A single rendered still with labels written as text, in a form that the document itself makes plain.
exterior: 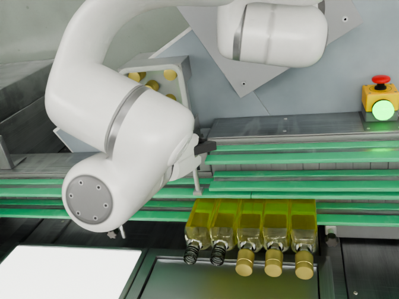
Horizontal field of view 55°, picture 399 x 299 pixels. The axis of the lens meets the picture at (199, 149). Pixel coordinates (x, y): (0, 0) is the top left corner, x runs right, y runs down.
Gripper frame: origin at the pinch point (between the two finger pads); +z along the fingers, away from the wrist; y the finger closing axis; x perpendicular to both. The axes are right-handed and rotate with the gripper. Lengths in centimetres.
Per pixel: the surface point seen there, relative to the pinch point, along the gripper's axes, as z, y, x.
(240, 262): 9.6, 7.0, -26.9
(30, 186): 32, -57, -19
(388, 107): 34, 38, -1
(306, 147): 30.5, 20.2, -8.7
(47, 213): 30, -52, -26
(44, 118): 87, -90, -6
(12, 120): 67, -90, -3
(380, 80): 37, 37, 5
